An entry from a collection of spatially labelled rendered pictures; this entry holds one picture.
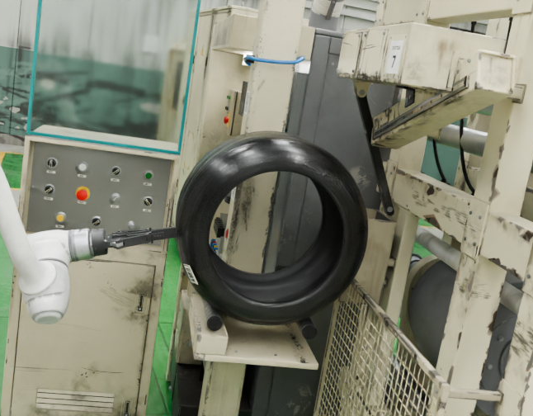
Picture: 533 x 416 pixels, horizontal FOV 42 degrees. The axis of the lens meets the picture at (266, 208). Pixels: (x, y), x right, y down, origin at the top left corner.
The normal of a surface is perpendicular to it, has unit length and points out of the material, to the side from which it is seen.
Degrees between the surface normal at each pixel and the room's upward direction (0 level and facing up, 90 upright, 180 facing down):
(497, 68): 72
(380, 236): 90
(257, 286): 80
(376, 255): 90
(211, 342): 90
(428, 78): 90
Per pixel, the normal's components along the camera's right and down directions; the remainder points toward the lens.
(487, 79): 0.19, -0.10
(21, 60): 0.29, 0.23
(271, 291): 0.01, -0.68
